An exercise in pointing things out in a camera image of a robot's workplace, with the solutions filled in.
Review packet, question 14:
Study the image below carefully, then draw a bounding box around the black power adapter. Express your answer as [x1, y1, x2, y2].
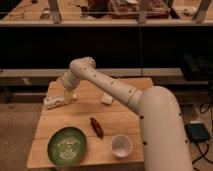
[185, 123, 211, 143]

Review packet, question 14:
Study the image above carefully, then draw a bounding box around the white labelled bottle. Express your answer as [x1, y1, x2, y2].
[43, 95, 67, 110]

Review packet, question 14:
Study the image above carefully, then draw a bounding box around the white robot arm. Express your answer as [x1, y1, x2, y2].
[62, 57, 193, 171]

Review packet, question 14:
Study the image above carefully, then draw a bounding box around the white paper cup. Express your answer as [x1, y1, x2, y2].
[110, 134, 133, 158]

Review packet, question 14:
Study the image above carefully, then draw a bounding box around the wooden folding table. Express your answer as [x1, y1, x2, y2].
[27, 81, 144, 169]

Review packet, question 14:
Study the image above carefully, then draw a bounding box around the long workbench shelf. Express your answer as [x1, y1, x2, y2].
[0, 0, 213, 28]

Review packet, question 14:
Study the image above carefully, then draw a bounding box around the black cable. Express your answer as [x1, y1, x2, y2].
[191, 103, 213, 171]

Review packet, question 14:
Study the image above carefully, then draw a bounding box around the green ceramic bowl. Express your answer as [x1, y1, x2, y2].
[47, 127, 87, 167]

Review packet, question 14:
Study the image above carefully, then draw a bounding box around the cream sponge block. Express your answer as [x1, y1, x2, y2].
[101, 93, 114, 105]

